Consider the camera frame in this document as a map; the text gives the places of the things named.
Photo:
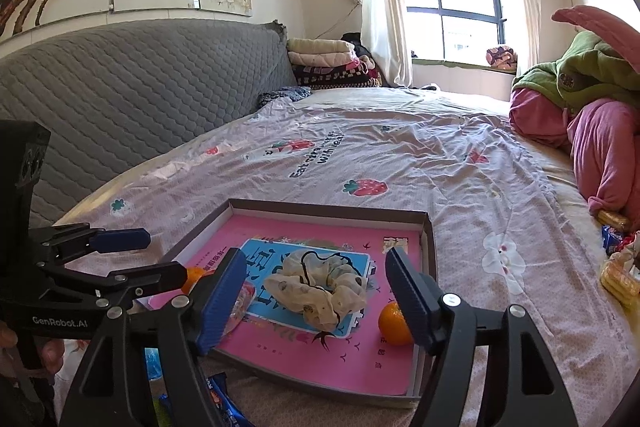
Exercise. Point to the orange mandarin fruit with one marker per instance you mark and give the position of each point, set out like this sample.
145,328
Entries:
393,326

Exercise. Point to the blue snack packet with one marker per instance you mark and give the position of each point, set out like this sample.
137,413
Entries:
217,386

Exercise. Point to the person hand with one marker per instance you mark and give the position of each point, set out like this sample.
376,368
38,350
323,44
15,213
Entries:
41,353

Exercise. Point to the cream sheer scrunchie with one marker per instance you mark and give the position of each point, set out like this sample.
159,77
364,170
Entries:
323,288

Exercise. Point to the green blanket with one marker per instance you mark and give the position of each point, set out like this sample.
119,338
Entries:
588,70

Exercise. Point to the yellow snack packets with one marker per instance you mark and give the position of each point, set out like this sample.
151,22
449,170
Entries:
620,272

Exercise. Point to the pink strawberry bed sheet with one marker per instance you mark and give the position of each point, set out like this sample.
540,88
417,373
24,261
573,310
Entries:
509,223

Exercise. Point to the blue white packaged ball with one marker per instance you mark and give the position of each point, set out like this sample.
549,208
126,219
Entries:
152,363

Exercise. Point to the pink crumpled quilt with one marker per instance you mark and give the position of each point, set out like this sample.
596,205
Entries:
603,137

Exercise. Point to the grey shallow cardboard box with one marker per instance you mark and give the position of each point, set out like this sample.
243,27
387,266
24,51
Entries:
310,296

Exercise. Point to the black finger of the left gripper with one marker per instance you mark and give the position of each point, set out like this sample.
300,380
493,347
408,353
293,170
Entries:
129,284

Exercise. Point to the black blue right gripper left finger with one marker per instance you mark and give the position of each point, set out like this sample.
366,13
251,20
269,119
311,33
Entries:
111,386

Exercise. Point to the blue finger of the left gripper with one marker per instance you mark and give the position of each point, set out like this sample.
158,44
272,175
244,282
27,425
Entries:
65,243

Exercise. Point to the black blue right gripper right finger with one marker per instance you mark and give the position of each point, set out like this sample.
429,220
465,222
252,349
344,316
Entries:
522,386

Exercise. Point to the pink blue book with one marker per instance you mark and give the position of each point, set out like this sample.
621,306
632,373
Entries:
320,321

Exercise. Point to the grey quilted headboard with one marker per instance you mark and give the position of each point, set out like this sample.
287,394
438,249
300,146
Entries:
118,95

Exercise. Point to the folded blankets stack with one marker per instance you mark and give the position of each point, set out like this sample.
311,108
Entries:
321,64

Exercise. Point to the patterned cushion on sill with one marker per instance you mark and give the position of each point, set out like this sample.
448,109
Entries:
502,58

